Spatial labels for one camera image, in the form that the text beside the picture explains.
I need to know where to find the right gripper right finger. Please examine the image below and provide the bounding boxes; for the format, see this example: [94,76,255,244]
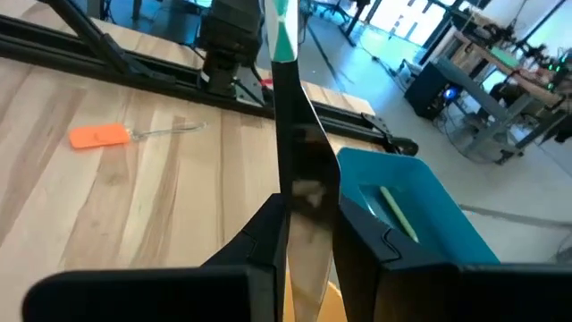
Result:
[332,196,572,322]

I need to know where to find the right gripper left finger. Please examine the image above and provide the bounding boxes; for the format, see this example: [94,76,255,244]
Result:
[21,191,288,322]

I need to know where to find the green-handled table knife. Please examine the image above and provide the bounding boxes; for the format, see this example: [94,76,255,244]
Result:
[378,184,421,245]

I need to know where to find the small orange silicone spatula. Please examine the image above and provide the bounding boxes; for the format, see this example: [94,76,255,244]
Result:
[68,121,208,150]

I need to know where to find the teal-patterned handle table knife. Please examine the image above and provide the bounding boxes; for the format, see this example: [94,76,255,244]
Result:
[263,0,343,322]

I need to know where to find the teal plastic bin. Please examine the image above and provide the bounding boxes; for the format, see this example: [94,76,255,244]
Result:
[334,146,501,266]

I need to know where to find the grey workbench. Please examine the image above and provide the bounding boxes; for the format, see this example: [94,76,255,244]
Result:
[428,30,572,165]

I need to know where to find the black computer tower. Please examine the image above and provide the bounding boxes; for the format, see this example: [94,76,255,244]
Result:
[403,60,461,121]

